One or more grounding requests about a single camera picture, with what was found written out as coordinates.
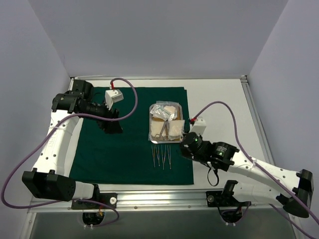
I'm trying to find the aluminium rail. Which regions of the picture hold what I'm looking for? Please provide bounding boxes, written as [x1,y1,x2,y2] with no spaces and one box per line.
[240,75,276,165]
[29,183,283,213]

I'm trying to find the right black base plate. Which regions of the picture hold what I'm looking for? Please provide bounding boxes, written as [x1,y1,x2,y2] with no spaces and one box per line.
[205,190,251,208]

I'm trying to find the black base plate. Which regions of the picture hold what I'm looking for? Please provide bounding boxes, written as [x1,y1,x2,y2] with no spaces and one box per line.
[71,192,118,210]
[205,190,251,208]

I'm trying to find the aluminium right side rail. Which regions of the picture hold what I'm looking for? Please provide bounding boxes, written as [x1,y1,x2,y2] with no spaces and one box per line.
[240,75,276,165]

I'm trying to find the small pointed silver scissors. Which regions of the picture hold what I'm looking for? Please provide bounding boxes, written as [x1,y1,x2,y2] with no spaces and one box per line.
[164,120,169,140]

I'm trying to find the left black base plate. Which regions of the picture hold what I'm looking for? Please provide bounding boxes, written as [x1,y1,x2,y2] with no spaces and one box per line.
[71,192,118,210]

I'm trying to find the white gauze pad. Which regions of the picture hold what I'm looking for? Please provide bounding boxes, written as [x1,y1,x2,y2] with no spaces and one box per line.
[151,120,164,137]
[168,120,185,140]

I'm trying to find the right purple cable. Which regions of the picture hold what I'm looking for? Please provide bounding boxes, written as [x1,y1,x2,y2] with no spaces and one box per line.
[190,101,319,239]

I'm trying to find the silver instrument tray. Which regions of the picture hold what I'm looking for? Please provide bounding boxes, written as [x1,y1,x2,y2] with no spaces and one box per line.
[149,101,184,144]

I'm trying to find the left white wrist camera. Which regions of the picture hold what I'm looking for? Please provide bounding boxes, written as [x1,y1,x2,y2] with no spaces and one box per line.
[105,90,124,110]

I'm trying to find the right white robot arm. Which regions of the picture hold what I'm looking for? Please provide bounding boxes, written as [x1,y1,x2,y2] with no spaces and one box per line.
[179,132,314,218]

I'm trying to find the foil packet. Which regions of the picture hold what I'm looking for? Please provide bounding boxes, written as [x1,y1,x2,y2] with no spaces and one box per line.
[150,104,177,121]

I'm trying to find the aluminium front rail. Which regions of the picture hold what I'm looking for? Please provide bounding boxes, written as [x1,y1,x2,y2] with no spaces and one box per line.
[29,183,283,213]

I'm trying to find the curved pointed silver tweezers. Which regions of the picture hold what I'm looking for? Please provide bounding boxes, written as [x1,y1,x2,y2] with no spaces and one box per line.
[155,144,160,166]

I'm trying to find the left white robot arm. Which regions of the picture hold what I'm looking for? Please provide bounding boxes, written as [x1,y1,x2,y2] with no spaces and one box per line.
[22,80,124,209]

